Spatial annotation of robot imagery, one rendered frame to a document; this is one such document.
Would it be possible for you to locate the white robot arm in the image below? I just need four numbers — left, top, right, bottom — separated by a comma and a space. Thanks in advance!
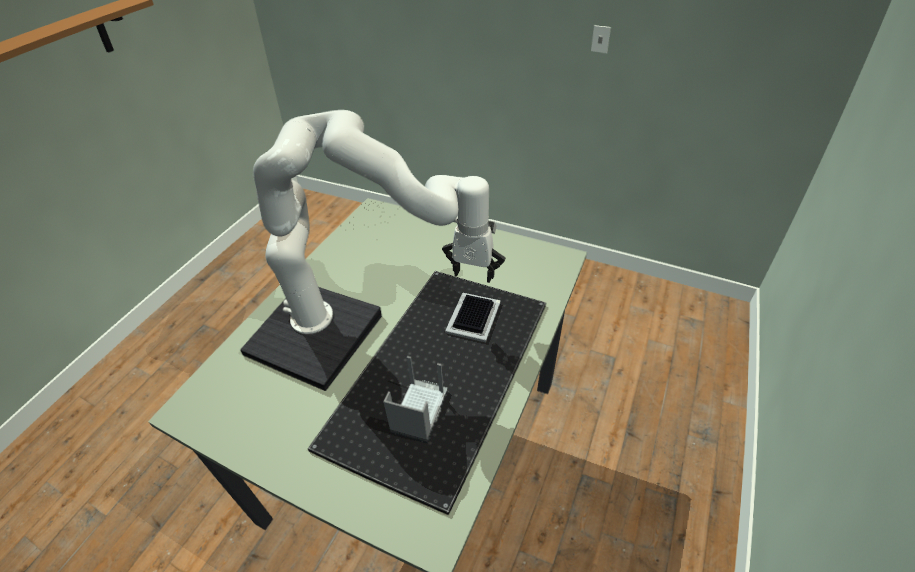
253, 110, 496, 334

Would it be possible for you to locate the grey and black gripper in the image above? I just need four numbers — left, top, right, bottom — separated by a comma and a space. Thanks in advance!
442, 226, 506, 283

